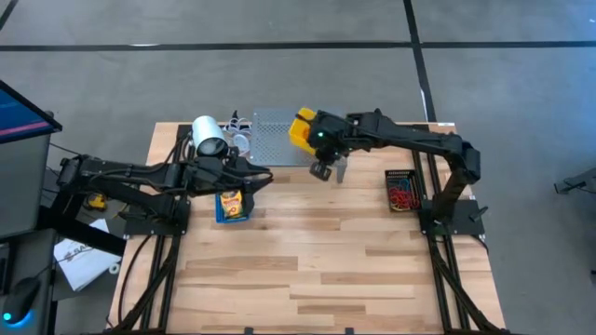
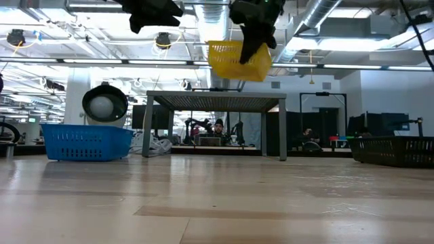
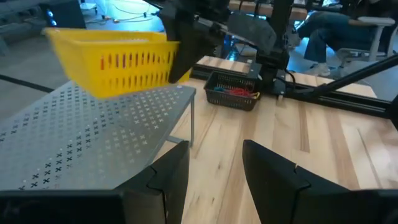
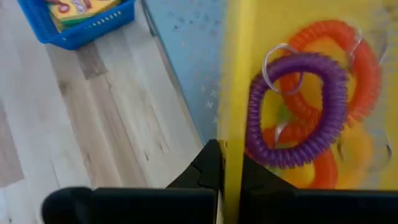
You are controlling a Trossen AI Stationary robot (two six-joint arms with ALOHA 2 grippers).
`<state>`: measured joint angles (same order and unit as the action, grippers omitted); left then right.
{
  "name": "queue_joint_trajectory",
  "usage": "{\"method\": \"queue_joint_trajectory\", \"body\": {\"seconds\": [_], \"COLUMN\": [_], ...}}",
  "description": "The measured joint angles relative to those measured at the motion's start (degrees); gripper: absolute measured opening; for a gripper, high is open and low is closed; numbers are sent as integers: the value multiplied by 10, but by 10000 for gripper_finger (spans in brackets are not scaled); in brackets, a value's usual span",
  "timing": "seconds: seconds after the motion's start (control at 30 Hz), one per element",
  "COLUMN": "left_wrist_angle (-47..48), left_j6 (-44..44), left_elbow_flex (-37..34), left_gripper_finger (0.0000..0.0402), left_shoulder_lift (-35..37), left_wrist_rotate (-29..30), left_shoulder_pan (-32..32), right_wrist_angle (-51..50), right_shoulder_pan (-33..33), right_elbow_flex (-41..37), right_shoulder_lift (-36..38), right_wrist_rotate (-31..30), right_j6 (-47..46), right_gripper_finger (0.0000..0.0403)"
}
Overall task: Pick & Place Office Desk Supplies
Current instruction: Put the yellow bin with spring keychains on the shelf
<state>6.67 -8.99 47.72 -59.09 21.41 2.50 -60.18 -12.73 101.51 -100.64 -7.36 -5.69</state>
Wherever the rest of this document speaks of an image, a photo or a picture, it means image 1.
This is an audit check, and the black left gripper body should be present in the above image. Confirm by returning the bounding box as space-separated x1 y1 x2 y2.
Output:
214 155 256 195

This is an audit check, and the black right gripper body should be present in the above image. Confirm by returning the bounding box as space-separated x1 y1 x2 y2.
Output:
306 110 351 163

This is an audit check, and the yellow plastic basket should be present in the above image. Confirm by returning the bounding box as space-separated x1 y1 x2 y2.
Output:
288 107 318 157

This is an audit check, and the yellow green crayon box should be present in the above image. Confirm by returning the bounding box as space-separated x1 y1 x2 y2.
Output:
219 189 245 220

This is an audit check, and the blue plastic basket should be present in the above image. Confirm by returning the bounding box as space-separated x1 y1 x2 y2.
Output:
214 190 251 225

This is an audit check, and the black plastic basket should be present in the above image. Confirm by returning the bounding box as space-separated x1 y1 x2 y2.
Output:
385 168 424 213

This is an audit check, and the dark grey side desk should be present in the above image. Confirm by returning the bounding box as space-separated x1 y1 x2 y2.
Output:
0 227 60 335

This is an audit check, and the white round puck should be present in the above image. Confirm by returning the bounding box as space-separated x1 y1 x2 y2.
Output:
232 131 251 154

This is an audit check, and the grey perforated metal shelf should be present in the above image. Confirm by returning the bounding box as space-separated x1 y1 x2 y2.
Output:
251 107 349 184

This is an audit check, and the black stand base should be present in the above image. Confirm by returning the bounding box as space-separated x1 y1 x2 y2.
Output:
36 204 128 257

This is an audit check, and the white paper booklet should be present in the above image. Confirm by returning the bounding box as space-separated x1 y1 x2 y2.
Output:
53 218 123 292

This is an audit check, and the grey monitor with blue screen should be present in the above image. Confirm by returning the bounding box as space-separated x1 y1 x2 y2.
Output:
0 79 63 239

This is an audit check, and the black computer mouse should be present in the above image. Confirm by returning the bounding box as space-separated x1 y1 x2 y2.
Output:
2 277 42 326

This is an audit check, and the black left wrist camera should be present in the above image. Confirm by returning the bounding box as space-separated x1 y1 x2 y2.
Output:
241 190 257 217

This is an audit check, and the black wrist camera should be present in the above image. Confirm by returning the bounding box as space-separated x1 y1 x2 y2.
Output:
309 161 333 182
241 190 257 217

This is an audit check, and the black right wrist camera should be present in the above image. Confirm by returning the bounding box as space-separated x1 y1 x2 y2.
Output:
309 161 333 182

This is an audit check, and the white coiled cable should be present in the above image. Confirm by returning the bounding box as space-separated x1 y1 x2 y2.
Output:
223 115 252 136

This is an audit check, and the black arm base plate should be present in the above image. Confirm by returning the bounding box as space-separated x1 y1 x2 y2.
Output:
418 199 486 237
123 199 191 237

